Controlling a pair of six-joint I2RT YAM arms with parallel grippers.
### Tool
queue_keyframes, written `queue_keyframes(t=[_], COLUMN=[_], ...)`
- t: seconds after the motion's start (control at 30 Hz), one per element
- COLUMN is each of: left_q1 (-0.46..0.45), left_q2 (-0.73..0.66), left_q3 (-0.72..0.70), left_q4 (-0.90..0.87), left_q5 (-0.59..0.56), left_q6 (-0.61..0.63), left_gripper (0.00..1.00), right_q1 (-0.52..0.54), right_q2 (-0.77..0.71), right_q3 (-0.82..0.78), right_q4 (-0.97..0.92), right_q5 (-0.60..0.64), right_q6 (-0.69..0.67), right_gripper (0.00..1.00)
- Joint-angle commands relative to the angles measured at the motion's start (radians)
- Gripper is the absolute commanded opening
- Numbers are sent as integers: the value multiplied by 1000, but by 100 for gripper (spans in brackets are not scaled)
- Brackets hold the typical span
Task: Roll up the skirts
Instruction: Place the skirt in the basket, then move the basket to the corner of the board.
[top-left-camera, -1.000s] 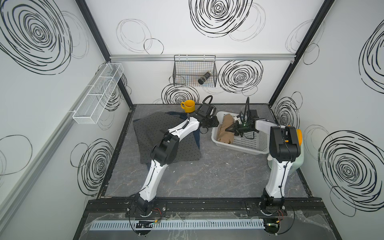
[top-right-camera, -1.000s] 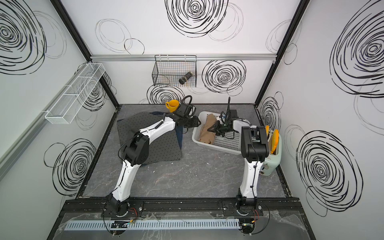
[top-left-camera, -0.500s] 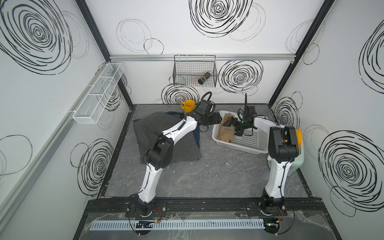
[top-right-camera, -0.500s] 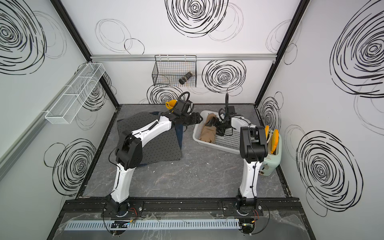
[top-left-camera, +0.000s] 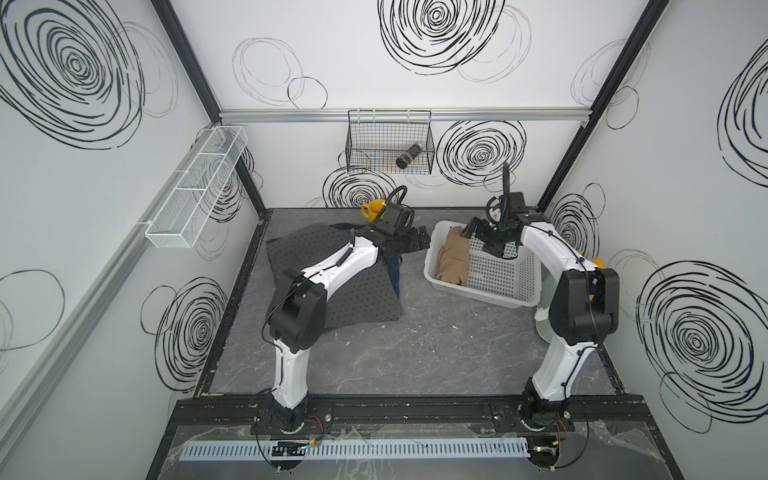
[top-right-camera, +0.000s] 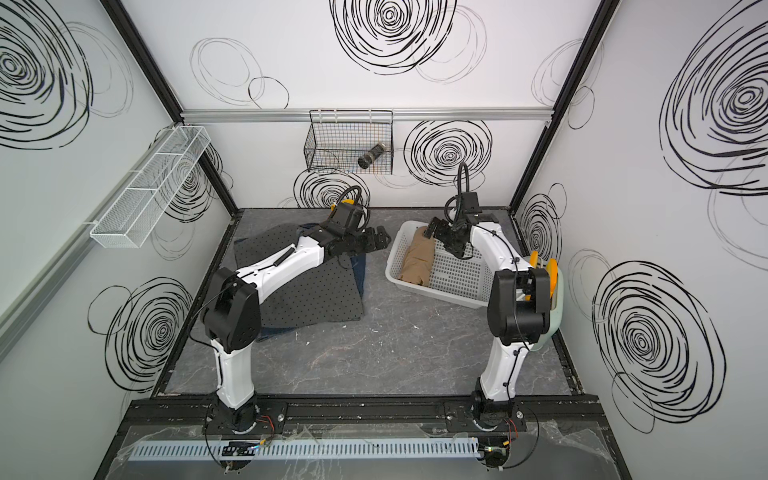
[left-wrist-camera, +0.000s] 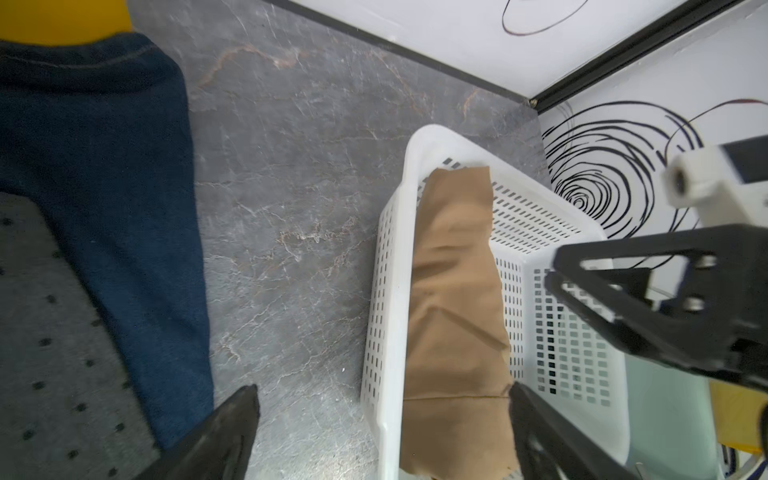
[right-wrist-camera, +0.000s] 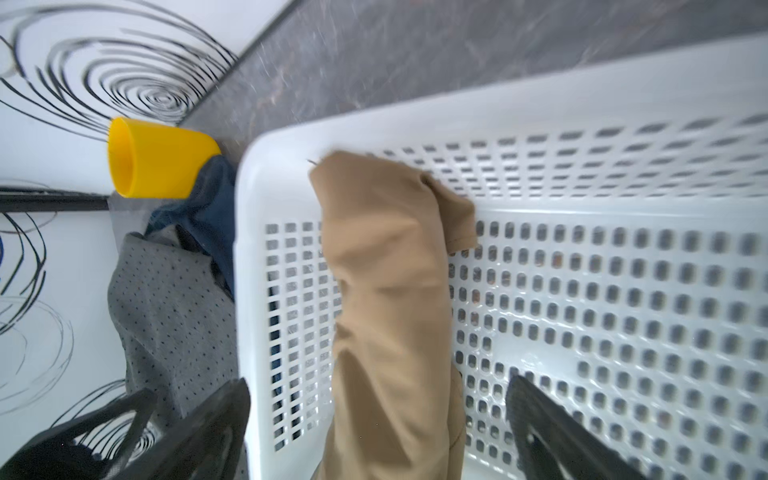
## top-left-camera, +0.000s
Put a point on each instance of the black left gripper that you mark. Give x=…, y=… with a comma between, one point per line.
x=413, y=244

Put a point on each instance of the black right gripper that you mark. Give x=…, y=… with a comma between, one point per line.
x=478, y=235

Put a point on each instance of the white plastic basket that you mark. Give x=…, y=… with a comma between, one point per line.
x=510, y=283

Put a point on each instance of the tan brown skirt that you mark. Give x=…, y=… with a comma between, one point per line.
x=454, y=258

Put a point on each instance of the grey polka dot skirt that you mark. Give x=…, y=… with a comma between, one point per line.
x=369, y=297

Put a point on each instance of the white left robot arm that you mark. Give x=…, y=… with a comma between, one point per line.
x=297, y=312

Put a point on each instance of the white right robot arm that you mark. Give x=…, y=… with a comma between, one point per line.
x=547, y=392

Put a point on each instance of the yellow mug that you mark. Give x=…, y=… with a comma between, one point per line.
x=371, y=210

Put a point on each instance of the dark blue skirt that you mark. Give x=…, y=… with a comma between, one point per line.
x=391, y=263

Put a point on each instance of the mint green toaster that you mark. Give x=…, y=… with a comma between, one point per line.
x=546, y=306

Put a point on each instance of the dark cylindrical bottle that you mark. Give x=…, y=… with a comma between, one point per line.
x=404, y=160

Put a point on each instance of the black wire wall basket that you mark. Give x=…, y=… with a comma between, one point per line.
x=375, y=138

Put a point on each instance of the white slotted cable duct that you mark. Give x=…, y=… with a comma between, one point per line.
x=356, y=449

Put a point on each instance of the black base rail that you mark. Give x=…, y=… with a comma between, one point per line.
x=324, y=413

